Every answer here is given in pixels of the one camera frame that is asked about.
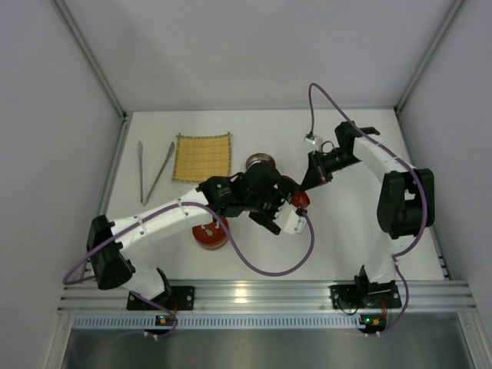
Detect white slotted cable duct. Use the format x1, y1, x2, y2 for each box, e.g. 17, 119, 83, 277
72, 314, 363, 330

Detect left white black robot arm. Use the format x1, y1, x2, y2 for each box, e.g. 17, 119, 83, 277
87, 161, 307, 300

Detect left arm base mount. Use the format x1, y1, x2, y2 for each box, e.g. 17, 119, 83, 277
126, 284, 195, 311

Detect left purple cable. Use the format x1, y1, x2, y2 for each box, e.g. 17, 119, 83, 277
62, 201, 315, 339

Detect red lid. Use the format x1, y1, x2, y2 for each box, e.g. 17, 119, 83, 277
191, 221, 228, 240
291, 191, 311, 209

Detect aluminium corner post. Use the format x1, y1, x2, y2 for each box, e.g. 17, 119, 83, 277
50, 0, 128, 120
394, 0, 467, 117

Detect steel tongs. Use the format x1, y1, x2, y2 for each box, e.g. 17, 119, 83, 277
137, 141, 176, 206

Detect steel bowl red base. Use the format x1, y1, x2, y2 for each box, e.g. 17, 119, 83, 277
245, 153, 276, 169
196, 238, 228, 251

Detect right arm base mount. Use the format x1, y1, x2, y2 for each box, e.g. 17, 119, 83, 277
330, 282, 402, 311

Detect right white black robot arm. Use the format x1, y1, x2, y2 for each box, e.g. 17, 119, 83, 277
301, 121, 435, 309

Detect left aluminium corner post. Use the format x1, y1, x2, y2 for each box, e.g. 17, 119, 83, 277
50, 0, 128, 120

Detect aluminium front frame rail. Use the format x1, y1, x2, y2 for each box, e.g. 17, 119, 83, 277
57, 280, 477, 314

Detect right aluminium corner post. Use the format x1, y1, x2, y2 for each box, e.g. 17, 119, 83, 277
394, 0, 467, 117

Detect bamboo serving mat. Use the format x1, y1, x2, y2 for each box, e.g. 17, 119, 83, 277
171, 132, 232, 184

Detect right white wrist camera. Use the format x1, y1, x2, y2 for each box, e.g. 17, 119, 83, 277
304, 134, 319, 145

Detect purple cable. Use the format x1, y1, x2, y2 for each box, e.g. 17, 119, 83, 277
62, 201, 315, 339
307, 82, 428, 335

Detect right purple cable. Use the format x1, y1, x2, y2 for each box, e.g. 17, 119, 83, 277
307, 82, 428, 335

